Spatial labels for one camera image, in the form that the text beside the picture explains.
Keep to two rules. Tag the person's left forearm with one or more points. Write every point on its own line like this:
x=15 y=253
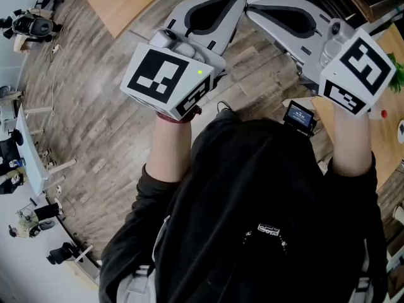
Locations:
x=170 y=150

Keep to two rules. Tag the cardboard box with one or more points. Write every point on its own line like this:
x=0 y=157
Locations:
x=20 y=46

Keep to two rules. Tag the person's black sweatshirt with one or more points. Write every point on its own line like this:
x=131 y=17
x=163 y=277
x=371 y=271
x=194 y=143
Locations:
x=252 y=185

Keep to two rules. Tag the small green plant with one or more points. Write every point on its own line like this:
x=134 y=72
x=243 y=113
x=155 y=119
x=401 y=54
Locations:
x=397 y=74

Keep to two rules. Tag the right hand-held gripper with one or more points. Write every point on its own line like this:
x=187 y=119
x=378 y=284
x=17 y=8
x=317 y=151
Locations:
x=363 y=62

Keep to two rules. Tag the black round object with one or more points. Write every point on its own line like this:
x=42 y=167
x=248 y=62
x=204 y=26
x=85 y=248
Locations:
x=17 y=137

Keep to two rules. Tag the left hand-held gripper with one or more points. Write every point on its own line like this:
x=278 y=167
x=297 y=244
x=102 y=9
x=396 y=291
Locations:
x=154 y=74

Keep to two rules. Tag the rectangular wooden table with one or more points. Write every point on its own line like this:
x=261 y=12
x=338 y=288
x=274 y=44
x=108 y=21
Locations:
x=126 y=2

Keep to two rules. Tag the round wooden table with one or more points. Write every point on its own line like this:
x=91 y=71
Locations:
x=388 y=156

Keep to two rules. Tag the person's left shoe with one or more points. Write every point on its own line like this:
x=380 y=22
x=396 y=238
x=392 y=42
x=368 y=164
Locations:
x=223 y=106

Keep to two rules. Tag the black office chair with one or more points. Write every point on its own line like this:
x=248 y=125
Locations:
x=61 y=252
x=38 y=27

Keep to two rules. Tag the small red object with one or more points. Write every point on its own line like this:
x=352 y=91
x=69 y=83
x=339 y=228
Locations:
x=384 y=113

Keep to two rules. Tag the white power strip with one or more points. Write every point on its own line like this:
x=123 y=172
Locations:
x=56 y=48

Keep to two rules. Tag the person's right forearm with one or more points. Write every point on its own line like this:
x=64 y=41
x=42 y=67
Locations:
x=352 y=144

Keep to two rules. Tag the small black screen device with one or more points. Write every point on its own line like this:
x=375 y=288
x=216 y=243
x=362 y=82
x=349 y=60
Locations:
x=298 y=115

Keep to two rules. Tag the white round coaster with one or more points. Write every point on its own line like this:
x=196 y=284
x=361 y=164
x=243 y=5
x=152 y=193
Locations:
x=401 y=131

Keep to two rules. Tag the white desk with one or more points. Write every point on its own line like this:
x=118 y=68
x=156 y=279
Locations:
x=30 y=156

